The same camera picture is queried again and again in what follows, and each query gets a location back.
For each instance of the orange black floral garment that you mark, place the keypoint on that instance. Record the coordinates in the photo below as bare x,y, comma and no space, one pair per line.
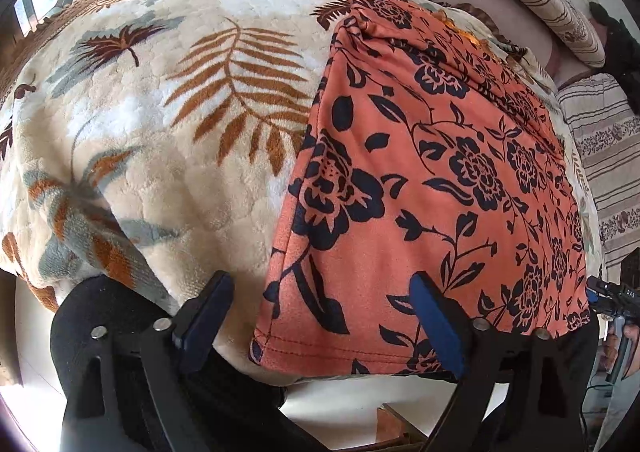
400,156

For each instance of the brown wooden object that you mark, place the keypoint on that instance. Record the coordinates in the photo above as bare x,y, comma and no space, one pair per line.
397,429

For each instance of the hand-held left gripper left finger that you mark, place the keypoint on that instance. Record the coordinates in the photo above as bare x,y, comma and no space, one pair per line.
200,327

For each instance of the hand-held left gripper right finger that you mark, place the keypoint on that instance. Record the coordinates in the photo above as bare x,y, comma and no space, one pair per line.
435,327

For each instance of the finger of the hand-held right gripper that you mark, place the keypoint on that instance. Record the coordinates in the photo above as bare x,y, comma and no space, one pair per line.
598,289

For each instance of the striped floral bed sheet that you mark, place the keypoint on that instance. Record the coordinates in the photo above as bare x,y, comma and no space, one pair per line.
605,141

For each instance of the cream leaf-print fleece blanket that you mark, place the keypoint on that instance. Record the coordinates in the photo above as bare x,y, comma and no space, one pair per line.
150,131

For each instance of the dark cloth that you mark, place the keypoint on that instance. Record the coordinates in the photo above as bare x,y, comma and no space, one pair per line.
620,51

